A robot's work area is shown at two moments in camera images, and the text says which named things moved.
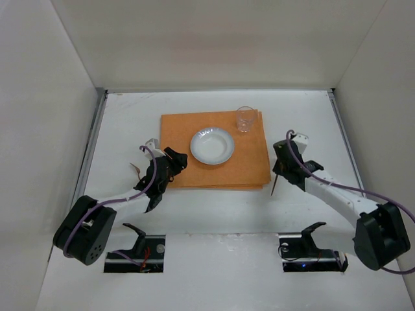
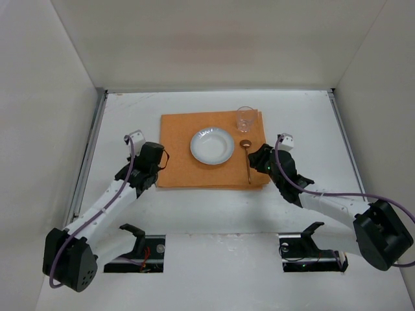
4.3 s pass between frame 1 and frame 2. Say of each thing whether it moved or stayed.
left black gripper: moved
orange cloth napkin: stayed
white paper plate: stayed
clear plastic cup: stayed
